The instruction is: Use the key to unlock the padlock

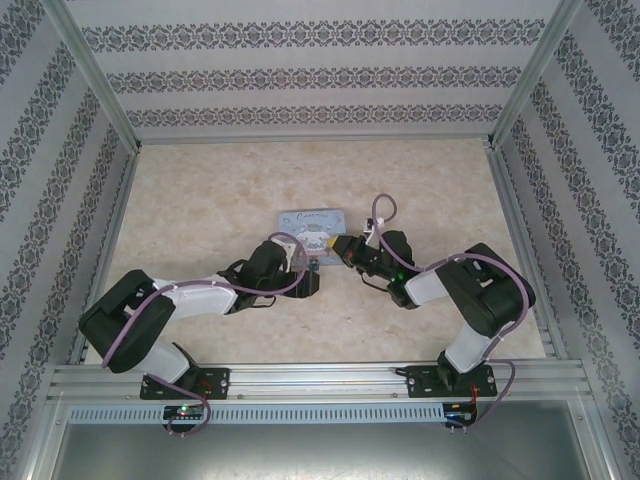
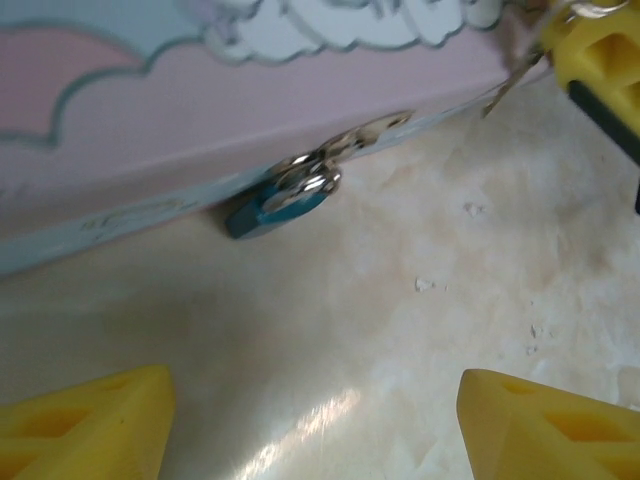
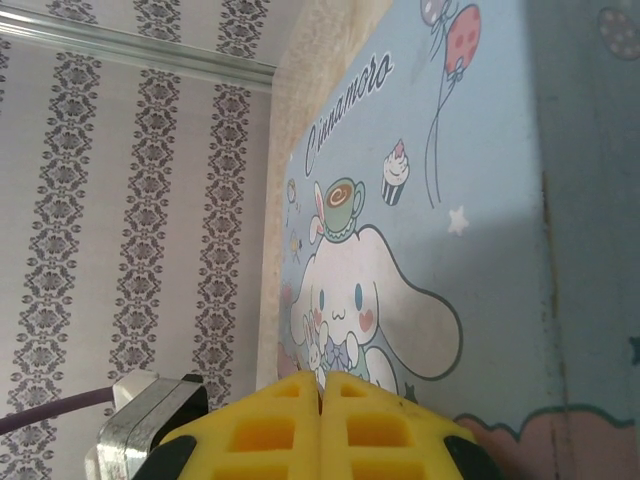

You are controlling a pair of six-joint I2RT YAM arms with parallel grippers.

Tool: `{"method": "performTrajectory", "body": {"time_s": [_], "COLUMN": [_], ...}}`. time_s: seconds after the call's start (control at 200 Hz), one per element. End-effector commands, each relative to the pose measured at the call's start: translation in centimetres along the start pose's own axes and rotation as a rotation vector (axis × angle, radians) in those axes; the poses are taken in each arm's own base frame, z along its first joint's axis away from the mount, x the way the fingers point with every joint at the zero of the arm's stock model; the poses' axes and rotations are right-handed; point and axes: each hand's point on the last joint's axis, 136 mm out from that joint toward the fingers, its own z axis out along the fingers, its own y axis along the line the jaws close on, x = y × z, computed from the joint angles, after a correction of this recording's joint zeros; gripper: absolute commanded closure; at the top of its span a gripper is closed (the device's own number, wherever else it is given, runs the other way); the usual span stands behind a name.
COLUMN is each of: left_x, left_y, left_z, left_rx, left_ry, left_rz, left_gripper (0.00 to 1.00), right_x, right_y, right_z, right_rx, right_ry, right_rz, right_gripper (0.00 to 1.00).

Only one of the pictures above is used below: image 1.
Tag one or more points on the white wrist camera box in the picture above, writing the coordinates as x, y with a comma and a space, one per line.
370, 227
289, 250

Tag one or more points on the aluminium side rail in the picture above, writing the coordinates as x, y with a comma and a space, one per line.
107, 250
525, 225

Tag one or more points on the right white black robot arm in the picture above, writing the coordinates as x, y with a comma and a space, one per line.
485, 295

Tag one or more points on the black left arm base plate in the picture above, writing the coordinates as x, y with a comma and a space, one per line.
215, 380

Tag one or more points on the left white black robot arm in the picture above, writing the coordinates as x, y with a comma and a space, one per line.
200, 297

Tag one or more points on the aluminium frame post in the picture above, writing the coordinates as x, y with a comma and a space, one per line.
95, 80
535, 75

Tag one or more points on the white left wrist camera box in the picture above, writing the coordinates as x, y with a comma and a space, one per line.
289, 250

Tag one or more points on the aluminium mounting rail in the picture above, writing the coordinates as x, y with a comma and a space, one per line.
320, 380

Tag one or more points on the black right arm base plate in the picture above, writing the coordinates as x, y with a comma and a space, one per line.
422, 381

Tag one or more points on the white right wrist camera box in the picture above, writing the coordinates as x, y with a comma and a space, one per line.
370, 227

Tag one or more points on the controller circuit board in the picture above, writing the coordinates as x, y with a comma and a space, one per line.
185, 412
461, 416

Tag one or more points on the left controller circuit board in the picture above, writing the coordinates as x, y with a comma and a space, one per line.
185, 412

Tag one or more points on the light blue cartoon tin box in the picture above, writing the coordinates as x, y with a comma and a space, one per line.
312, 230

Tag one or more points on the grey sheet metal panel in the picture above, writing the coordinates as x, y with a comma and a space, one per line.
320, 452

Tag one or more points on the right controller circuit board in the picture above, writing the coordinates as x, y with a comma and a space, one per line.
461, 416

